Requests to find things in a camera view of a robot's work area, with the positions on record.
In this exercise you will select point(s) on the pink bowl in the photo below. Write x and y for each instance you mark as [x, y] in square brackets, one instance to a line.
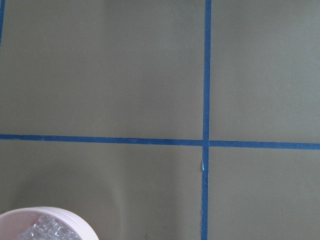
[13, 222]

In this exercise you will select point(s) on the pile of ice cubes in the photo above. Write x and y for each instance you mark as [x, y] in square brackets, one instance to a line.
[48, 228]

